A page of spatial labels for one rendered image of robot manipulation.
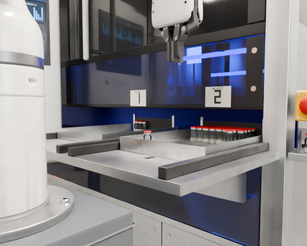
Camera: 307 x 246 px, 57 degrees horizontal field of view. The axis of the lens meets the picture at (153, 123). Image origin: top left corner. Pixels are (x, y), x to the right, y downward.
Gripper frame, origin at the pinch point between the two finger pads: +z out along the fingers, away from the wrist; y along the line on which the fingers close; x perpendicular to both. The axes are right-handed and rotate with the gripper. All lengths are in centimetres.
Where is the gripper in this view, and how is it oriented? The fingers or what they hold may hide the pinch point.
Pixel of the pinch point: (175, 52)
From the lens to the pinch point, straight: 59.4
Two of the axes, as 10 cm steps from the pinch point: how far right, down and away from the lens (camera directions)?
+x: -6.9, 0.5, -7.2
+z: 0.0, 10.0, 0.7
